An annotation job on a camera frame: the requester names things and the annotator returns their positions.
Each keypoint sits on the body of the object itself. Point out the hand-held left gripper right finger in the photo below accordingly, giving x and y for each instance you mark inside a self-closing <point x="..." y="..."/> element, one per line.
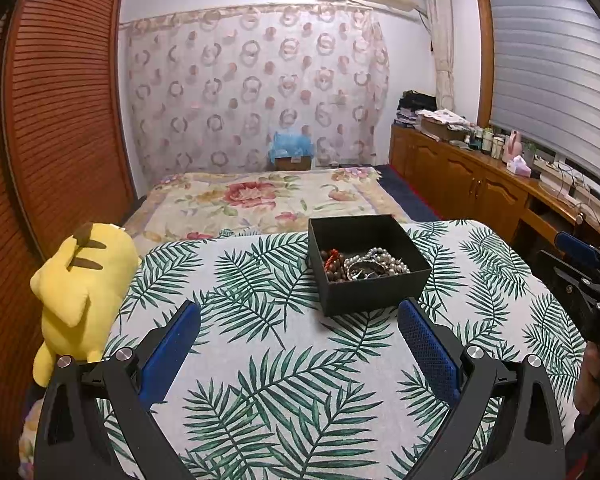
<point x="427" y="355"/>

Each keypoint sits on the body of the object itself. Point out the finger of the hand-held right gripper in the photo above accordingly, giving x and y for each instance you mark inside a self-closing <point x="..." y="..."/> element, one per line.
<point x="562" y="275"/>
<point x="577" y="246"/>

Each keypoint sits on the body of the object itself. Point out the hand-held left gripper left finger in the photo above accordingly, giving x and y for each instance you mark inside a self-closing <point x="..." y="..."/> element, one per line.
<point x="172" y="350"/>

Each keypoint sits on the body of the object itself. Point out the black jewelry box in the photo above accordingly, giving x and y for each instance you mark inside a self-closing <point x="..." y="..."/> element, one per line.
<point x="375" y="295"/>

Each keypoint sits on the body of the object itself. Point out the silver bangle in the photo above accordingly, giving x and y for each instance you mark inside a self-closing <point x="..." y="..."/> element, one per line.
<point x="357" y="262"/>

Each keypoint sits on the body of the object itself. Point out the person's right hand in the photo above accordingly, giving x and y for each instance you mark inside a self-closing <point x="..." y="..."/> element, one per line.
<point x="592" y="377"/>

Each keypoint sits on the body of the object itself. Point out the pink tissue box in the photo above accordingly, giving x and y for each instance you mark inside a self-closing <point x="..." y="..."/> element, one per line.
<point x="521" y="166"/>

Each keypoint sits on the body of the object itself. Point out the leaf-print tablecloth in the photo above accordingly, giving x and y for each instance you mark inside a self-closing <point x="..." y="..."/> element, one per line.
<point x="280" y="360"/>

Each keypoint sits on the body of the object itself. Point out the yellow plush toy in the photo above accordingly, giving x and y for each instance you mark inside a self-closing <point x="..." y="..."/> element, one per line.
<point x="80" y="290"/>

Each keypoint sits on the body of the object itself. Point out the pink figurine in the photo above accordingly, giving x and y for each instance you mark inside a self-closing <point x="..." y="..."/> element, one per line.
<point x="512" y="147"/>

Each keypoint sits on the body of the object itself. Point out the wooden cabinet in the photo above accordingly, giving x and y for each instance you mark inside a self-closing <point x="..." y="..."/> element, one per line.
<point x="460" y="180"/>

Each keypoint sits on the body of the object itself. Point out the white bottle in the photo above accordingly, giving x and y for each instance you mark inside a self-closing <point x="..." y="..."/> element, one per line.
<point x="487" y="142"/>

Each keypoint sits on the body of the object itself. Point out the dark blue bed sheet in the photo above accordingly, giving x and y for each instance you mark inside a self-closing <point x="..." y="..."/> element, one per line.
<point x="410" y="195"/>

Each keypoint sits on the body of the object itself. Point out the floral bed blanket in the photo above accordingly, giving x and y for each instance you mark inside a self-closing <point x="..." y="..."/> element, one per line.
<point x="240" y="200"/>

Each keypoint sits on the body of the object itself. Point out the grey window blind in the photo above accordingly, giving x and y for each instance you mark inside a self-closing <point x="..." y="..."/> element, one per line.
<point x="555" y="70"/>

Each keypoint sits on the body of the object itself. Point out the cardboard box with printed cloth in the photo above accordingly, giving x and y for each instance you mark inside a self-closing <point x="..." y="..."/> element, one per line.
<point x="442" y="125"/>

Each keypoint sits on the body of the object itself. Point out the stack of folded clothes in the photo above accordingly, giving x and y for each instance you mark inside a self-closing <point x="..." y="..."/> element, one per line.
<point x="415" y="107"/>

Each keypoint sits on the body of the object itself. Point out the brown cardboard box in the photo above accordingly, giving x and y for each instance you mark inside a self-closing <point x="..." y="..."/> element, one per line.
<point x="292" y="163"/>

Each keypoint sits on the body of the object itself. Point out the blue plastic bag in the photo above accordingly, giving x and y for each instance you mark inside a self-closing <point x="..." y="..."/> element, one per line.
<point x="290" y="144"/>

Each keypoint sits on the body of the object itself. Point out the beige window curtain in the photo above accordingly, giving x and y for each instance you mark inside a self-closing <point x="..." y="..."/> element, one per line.
<point x="440" y="40"/>

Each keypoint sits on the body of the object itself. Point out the circle-print curtain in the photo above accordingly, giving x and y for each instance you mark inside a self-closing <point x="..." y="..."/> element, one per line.
<point x="255" y="85"/>

